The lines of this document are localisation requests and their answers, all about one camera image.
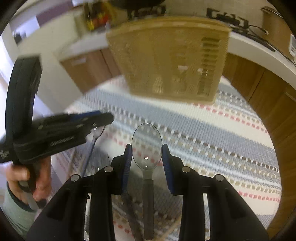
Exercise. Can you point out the person's left forearm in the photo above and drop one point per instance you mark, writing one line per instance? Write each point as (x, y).
(16, 215)

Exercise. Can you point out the beige pot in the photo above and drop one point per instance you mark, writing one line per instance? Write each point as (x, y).
(272, 30)

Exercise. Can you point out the dark wall switch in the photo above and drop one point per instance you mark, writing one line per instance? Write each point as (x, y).
(16, 36)

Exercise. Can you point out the brown sauce bottle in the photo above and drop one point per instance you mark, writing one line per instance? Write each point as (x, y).
(99, 18)

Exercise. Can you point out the glass pot lid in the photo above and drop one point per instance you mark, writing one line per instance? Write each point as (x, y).
(270, 11)

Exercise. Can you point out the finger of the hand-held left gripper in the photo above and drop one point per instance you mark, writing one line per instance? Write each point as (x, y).
(85, 115)
(76, 127)

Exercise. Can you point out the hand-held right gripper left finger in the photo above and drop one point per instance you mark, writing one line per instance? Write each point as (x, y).
(126, 172)

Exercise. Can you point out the striped woven mat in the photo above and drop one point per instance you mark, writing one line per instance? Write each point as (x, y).
(208, 139)

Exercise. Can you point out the white kitchen countertop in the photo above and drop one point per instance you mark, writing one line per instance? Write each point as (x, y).
(249, 44)

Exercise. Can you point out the black wok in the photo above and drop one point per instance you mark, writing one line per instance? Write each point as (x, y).
(138, 4)

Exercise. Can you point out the person's left hand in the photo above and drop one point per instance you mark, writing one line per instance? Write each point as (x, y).
(44, 180)

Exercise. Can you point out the wooden base cabinet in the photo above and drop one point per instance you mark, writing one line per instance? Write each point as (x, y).
(92, 69)

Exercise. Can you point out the white small device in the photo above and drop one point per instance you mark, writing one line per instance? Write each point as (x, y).
(292, 45)

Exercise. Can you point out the beige plastic utensil basket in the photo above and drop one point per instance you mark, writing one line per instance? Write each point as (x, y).
(161, 58)

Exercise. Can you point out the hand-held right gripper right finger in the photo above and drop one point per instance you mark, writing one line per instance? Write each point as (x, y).
(167, 172)

